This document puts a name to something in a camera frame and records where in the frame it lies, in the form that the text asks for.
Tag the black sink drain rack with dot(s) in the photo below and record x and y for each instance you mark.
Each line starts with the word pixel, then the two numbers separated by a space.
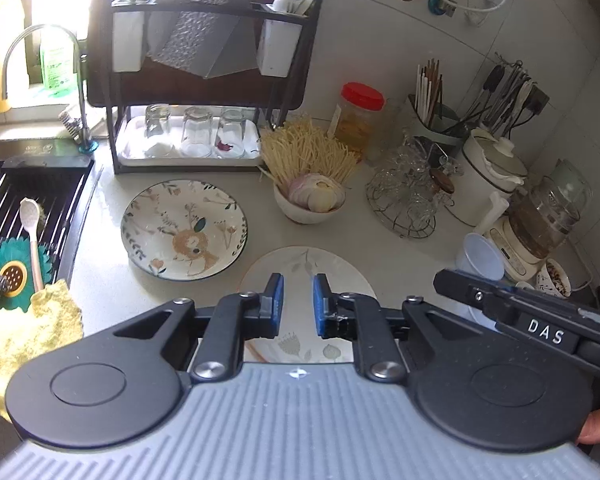
pixel 30 191

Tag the white bowl holding garlic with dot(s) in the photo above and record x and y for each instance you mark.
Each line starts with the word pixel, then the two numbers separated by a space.
pixel 305 216

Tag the textured steel cutting board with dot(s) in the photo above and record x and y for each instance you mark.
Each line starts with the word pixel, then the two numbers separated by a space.
pixel 200 35

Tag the steel kitchen faucet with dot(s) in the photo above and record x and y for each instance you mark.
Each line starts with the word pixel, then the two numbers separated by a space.
pixel 82 110

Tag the purple onion half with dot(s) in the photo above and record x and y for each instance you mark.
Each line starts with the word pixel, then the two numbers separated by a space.
pixel 302 191

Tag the dried noodle bundle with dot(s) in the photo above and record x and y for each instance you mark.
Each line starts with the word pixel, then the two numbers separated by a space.
pixel 305 150

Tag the floral deer plate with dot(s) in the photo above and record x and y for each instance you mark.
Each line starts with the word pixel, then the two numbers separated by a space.
pixel 180 230

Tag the clear drinking glass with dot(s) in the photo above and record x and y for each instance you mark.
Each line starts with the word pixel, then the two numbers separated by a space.
pixel 157 127
pixel 230 130
pixel 197 130

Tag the bundle of chopsticks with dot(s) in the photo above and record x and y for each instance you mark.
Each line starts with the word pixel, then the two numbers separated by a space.
pixel 427 87

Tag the white drain tray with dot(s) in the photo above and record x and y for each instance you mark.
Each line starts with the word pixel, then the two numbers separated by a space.
pixel 252 152

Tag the white utensil holder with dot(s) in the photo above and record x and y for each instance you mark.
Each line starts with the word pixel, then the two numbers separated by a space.
pixel 277 50
pixel 128 40

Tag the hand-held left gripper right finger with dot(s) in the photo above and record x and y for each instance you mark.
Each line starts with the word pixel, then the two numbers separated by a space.
pixel 322 310

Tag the yellow dish cloth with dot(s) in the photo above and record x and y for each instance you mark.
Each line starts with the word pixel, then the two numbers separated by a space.
pixel 25 332

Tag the garlic bulb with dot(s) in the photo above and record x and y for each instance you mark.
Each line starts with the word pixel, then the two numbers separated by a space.
pixel 329 191

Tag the glass health kettle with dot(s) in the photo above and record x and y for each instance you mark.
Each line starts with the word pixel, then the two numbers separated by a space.
pixel 540 230

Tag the white leaf print plate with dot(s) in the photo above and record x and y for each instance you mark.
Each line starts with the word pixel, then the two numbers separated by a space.
pixel 300 266

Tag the blue wall valve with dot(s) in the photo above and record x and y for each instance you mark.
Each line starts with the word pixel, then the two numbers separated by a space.
pixel 437 4

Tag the green detergent bottle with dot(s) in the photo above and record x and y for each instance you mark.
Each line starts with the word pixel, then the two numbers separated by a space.
pixel 57 65

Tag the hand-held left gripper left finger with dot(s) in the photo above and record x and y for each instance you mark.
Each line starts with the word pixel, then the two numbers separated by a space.
pixel 275 306

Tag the stack of glass cups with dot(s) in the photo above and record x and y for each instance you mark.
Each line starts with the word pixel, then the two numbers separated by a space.
pixel 405 180

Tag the steel kitchen sink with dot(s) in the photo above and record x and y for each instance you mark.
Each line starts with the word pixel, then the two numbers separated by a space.
pixel 40 147

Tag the white ceramic spoon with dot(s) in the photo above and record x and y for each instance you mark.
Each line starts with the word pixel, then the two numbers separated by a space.
pixel 304 4
pixel 282 1

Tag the green sunflower sink strainer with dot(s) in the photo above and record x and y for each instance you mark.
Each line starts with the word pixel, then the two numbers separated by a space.
pixel 11 272

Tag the glass jar cork lid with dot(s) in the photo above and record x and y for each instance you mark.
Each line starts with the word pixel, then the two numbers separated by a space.
pixel 442 180

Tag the wooden chair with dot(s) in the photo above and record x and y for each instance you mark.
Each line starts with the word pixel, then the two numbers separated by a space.
pixel 280 91

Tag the hanging kitchen utensils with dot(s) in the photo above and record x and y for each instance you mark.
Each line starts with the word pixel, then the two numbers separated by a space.
pixel 502 92

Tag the green white chopstick holder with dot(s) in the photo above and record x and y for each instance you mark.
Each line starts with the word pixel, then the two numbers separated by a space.
pixel 445 122

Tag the plastic jar red lid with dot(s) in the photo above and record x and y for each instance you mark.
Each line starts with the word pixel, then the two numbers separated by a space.
pixel 357 125

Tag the black dish rack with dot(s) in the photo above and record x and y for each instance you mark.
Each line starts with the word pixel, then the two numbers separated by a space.
pixel 116 110

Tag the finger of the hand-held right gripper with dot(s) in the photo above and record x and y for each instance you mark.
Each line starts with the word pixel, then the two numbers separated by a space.
pixel 457 284

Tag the grey wall power outlet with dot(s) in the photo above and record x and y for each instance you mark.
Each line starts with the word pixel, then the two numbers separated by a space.
pixel 540 100

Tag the cream kettle heating base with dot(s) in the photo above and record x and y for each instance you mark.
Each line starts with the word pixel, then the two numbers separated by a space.
pixel 507 255

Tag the plain white bowl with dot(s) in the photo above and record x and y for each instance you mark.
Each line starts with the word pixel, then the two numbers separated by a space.
pixel 482 255

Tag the white electric cooker pot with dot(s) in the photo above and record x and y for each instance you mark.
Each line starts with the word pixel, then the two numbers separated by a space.
pixel 480 180

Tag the patterned bowl dark residue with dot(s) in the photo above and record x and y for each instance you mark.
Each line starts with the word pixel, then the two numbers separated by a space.
pixel 555 277

